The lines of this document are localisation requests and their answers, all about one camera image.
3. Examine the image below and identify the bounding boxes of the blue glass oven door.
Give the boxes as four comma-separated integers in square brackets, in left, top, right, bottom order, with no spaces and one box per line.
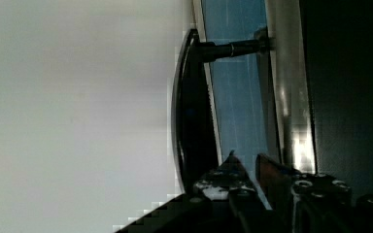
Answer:
[170,0,317,194]

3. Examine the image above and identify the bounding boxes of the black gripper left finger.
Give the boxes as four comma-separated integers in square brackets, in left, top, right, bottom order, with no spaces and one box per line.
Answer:
[192,151,272,233]

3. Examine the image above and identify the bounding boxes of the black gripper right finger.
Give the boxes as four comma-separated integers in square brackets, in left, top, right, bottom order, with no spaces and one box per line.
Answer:
[255,154,352,233]

